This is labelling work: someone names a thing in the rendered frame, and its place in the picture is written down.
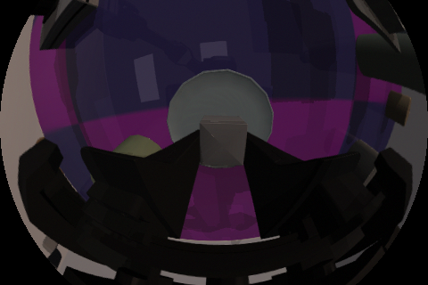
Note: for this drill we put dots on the brown cylinder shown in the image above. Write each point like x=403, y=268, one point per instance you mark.
x=398, y=108

